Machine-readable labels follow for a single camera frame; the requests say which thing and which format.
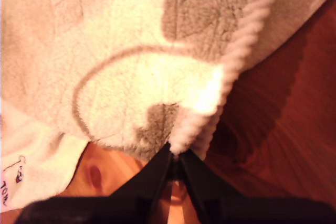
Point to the cream terry tea towel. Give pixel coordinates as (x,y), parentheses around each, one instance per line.
(105,51)

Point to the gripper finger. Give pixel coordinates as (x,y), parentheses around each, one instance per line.
(204,182)
(149,182)

